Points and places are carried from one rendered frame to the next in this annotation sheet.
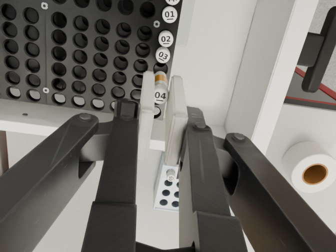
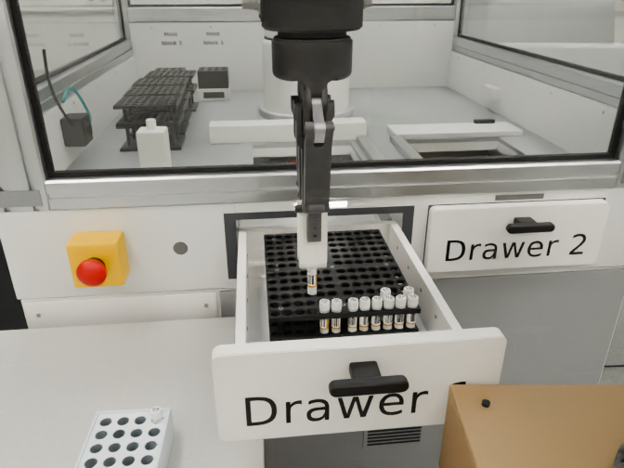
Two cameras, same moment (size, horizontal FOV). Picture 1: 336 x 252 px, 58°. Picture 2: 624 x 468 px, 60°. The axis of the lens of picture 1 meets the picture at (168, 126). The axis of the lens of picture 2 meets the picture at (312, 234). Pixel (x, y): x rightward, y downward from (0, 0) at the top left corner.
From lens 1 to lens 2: 0.55 m
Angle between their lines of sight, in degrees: 75
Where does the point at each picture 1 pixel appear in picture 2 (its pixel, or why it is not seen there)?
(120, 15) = (341, 291)
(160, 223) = (40, 454)
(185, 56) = not seen: hidden behind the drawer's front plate
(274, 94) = (323, 342)
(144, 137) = not seen: hidden behind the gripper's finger
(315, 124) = not seen: outside the picture
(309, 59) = (358, 372)
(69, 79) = (288, 277)
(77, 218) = (71, 370)
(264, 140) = (279, 347)
